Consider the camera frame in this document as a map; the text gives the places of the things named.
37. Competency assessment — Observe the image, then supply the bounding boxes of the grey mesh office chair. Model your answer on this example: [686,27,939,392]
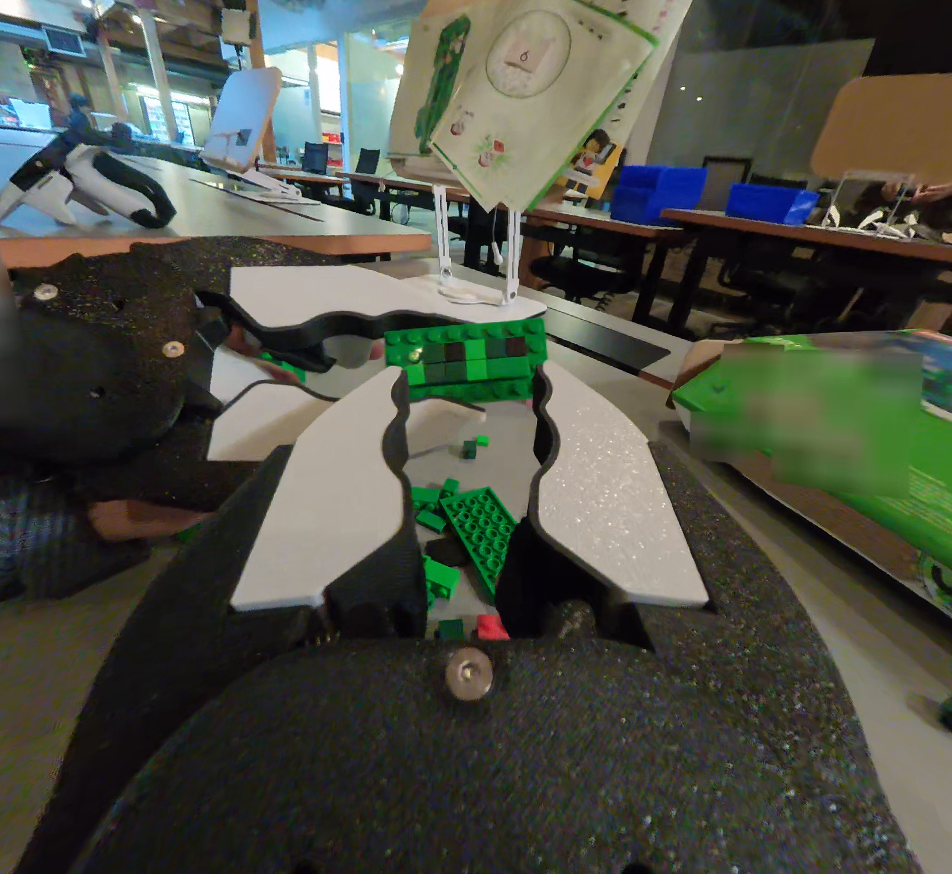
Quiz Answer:
[701,156,754,211]

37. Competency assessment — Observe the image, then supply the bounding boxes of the spare white pistol-grip gripper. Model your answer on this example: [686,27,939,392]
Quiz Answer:
[0,132,178,230]

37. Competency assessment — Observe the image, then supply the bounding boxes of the green studded brick plate assembly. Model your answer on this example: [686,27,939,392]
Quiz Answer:
[384,318,550,405]

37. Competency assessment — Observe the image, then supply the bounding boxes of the green toy box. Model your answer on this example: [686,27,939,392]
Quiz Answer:
[669,329,952,618]

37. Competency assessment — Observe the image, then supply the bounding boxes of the person's left hand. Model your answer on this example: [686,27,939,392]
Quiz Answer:
[88,499,218,544]

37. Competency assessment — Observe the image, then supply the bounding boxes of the black desk cable flap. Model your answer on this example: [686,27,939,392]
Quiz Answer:
[545,307,672,374]

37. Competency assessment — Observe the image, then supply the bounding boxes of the brown desk black legs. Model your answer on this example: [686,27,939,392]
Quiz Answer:
[521,203,689,328]

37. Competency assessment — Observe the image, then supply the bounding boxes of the person's left forearm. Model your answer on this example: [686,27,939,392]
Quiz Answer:
[0,472,151,601]

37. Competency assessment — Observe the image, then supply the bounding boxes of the grey desk with wooden edge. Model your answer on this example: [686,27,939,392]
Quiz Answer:
[0,152,434,268]

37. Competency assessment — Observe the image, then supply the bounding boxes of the brown desk with bins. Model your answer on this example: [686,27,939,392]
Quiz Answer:
[660,208,952,339]

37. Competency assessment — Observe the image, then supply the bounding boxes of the blue storage bin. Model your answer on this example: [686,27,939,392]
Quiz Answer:
[610,165,709,224]
[725,182,821,226]

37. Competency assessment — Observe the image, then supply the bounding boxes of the tan board on clear stand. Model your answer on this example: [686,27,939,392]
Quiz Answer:
[809,74,952,239]

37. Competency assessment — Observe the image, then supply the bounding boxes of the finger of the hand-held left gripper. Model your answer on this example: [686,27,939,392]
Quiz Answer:
[199,346,337,463]
[197,265,447,374]

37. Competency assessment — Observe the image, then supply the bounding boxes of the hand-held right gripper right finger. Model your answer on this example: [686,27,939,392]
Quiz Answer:
[530,361,712,607]

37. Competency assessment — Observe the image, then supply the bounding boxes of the scattered small green bricks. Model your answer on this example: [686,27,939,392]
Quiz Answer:
[411,434,492,641]

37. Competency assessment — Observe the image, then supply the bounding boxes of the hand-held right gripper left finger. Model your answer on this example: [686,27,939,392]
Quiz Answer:
[229,366,417,612]

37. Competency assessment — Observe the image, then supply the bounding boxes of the yellow leaflet with toy figure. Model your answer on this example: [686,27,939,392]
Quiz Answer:
[561,130,626,204]

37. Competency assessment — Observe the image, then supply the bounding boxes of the building instruction booklet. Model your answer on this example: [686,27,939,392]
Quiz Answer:
[387,0,696,213]

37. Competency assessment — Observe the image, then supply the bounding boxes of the pale book stand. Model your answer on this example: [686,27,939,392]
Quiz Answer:
[199,66,304,204]

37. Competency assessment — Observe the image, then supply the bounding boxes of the green wedge brick plate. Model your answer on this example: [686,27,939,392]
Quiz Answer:
[439,487,518,603]

